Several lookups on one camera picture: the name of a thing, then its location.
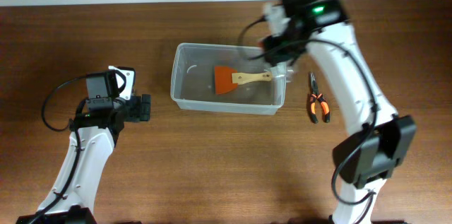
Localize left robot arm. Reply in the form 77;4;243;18
17;66;151;223

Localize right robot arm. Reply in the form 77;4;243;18
260;0;417;224

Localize orange black long-nose pliers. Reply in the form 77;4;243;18
307;72;331;124

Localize clear screwdriver set case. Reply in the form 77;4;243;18
270;63;297;82

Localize orange scraper wooden handle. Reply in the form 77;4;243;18
214;66;273;95

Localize clear plastic container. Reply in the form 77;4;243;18
170;43;287;115

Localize right black cable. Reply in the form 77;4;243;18
237;17;379;224

